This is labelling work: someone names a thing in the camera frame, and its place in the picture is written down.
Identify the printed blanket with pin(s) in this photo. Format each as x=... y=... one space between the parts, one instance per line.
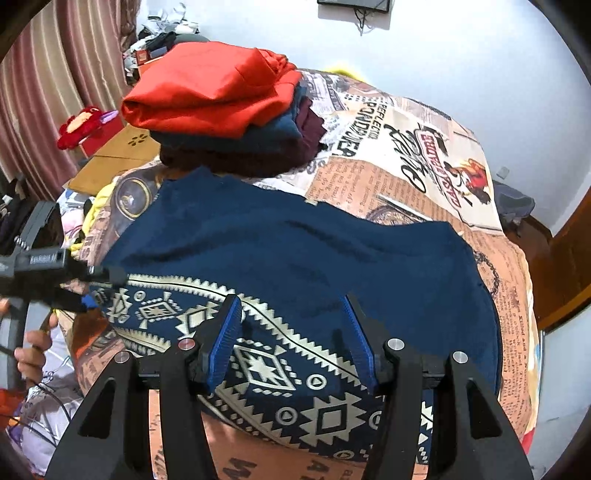
x=369 y=184

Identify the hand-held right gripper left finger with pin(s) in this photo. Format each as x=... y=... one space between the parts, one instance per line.
x=226 y=341

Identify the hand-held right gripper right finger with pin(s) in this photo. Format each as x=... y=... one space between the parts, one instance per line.
x=358 y=341

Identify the teal folded garment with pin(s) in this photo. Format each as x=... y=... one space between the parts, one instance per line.
x=268 y=134

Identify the pile of desk clutter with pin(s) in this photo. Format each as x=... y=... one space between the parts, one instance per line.
x=161 y=41

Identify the red plush toy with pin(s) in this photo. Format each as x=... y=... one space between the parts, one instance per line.
x=81 y=124

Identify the white wall socket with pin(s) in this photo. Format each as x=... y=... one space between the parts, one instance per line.
x=502 y=173

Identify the pink striped curtain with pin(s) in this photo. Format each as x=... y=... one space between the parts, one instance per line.
x=55 y=83

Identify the red garment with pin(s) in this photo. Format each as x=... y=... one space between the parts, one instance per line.
x=207 y=87

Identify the wall television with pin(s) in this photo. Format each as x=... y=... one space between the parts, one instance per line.
x=355 y=4

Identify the wooden door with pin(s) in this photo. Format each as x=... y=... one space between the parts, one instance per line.
x=568 y=258

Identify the dark bag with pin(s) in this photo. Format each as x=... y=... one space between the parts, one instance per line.
x=11 y=221

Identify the red box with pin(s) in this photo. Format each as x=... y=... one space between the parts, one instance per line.
x=104 y=138

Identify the person's left hand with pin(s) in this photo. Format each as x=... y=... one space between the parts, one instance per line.
x=34 y=357

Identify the maroon folded garment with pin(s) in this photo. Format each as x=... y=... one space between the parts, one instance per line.
x=311 y=124

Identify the yellow cloth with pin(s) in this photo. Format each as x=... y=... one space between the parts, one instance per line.
x=344 y=71
x=99 y=207

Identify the navy patterned hoodie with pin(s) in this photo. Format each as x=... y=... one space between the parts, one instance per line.
x=300 y=244

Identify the grey bag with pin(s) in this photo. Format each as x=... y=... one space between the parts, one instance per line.
x=512 y=203

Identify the pale printed bed sheet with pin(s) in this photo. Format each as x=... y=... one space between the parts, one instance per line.
x=51 y=406

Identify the cardboard box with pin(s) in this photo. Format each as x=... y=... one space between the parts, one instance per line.
x=115 y=157

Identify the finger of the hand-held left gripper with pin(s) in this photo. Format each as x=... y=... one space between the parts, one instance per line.
x=78 y=302
x=99 y=274

